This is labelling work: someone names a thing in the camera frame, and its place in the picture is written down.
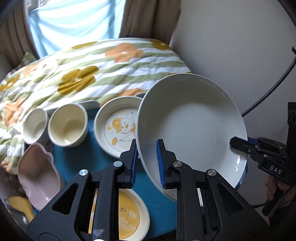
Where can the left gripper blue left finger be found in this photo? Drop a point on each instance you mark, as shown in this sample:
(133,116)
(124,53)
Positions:
(133,167)

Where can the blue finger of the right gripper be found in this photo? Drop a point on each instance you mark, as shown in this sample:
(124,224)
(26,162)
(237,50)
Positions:
(253,141)

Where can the yellow bear deep plate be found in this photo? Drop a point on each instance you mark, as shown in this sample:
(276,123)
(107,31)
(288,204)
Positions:
(133,216)

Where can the blue patterned tablecloth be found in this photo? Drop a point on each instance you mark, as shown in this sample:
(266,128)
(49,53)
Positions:
(90,156)

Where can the green striped pillow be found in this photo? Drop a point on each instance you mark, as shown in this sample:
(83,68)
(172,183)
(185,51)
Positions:
(27,59)

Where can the yellow object on floor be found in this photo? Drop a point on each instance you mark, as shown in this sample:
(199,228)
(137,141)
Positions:
(22,205)

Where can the plain white deep plate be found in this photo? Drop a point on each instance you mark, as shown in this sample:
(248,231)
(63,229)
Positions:
(196,119)

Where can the floral striped duvet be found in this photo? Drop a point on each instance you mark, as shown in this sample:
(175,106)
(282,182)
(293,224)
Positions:
(97,71)

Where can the left brown curtain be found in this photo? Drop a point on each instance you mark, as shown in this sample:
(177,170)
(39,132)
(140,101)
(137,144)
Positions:
(16,36)

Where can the duck cartoon deep plate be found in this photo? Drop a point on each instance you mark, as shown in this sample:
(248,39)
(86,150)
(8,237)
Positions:
(115,124)

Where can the brown curtain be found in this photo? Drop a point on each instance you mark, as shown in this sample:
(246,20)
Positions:
(16,36)
(150,19)

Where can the right brown curtain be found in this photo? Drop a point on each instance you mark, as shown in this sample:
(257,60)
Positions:
(150,19)

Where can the white ribbed bowl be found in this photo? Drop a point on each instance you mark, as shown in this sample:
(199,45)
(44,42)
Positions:
(35,128)

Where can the pink square bowl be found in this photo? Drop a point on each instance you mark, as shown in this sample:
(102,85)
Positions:
(39,176)

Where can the light blue window cloth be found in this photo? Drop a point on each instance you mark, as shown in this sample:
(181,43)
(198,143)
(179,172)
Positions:
(61,24)

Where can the cream round bowl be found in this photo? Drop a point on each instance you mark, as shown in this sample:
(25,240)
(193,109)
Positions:
(68,125)

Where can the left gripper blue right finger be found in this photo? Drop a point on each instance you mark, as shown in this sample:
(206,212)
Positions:
(161,164)

